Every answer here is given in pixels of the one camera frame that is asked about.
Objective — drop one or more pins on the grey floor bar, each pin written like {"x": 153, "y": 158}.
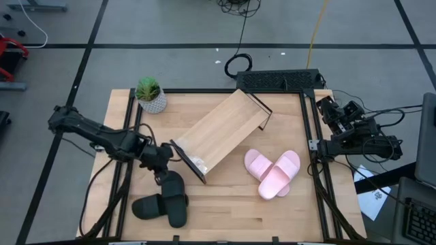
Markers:
{"x": 12, "y": 86}

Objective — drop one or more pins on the grey stand base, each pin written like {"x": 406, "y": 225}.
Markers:
{"x": 37, "y": 6}

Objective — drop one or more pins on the red cart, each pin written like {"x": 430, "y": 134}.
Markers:
{"x": 8, "y": 64}

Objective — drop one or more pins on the black caster wheel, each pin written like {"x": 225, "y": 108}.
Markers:
{"x": 22, "y": 33}
{"x": 7, "y": 17}

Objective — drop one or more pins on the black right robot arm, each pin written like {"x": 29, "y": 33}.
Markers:
{"x": 357, "y": 149}

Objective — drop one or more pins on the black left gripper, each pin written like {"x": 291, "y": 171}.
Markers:
{"x": 156, "y": 158}

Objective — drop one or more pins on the black bar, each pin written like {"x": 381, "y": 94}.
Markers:
{"x": 385, "y": 178}

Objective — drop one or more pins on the green plant in white pot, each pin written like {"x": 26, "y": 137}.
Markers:
{"x": 151, "y": 98}

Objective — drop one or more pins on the pink slide sandal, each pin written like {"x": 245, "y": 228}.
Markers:
{"x": 257, "y": 163}
{"x": 279, "y": 173}

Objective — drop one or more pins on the black perforated computer case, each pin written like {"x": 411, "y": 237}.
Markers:
{"x": 279, "y": 80}

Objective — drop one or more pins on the white paper sheet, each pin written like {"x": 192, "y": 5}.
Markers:
{"x": 371, "y": 200}

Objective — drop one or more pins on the grey laptop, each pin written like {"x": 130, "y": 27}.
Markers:
{"x": 427, "y": 143}

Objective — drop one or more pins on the wooden shelf with black frame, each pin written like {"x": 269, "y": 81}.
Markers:
{"x": 221, "y": 129}

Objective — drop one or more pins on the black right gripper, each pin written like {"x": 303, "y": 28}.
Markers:
{"x": 349, "y": 119}

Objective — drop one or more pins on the black aluminium table frame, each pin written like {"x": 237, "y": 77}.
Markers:
{"x": 204, "y": 90}

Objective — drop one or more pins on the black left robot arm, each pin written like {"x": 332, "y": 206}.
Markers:
{"x": 88, "y": 131}

